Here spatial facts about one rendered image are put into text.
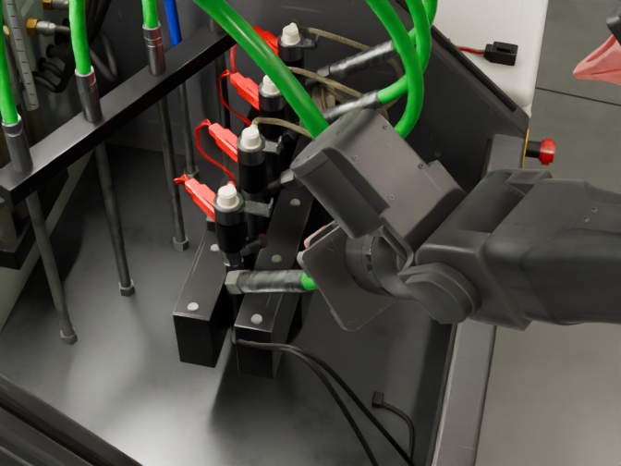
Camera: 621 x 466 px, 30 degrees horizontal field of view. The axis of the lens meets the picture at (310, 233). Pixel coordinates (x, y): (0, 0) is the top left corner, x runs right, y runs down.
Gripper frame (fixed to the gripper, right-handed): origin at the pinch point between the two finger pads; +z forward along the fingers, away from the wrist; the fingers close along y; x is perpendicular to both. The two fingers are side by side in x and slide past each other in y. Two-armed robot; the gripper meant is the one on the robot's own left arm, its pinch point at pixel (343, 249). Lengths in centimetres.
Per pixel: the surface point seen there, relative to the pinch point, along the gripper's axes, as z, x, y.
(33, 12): 43, -32, 4
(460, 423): 15.4, 22.8, -4.2
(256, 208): 19.1, -4.0, 0.1
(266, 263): 29.4, 2.4, 0.2
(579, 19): 186, 24, -132
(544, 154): 53, 16, -43
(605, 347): 121, 71, -64
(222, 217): 20.0, -5.0, 3.0
